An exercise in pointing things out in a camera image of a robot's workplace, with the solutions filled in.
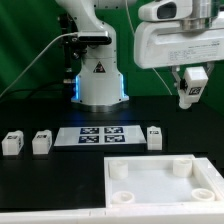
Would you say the grey cable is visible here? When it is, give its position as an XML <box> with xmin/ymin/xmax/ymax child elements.
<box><xmin>0</xmin><ymin>32</ymin><xmax>80</xmax><ymax>100</ymax></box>

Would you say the white square table top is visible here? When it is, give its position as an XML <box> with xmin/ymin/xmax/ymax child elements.
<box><xmin>104</xmin><ymin>155</ymin><xmax>217</xmax><ymax>208</ymax></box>

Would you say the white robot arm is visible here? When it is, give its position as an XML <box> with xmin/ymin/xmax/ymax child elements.
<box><xmin>55</xmin><ymin>0</ymin><xmax>224</xmax><ymax>111</ymax></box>

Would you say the white front rail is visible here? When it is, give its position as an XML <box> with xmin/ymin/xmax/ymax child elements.
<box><xmin>0</xmin><ymin>203</ymin><xmax>224</xmax><ymax>224</ymax></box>

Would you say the white sheet with tags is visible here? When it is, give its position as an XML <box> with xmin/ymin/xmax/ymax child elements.
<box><xmin>54</xmin><ymin>125</ymin><xmax>146</xmax><ymax>147</ymax></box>

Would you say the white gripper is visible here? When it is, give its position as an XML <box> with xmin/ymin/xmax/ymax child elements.
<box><xmin>134</xmin><ymin>18</ymin><xmax>224</xmax><ymax>96</ymax></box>

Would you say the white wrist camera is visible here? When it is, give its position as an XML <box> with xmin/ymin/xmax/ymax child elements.
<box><xmin>138</xmin><ymin>0</ymin><xmax>193</xmax><ymax>22</ymax></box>

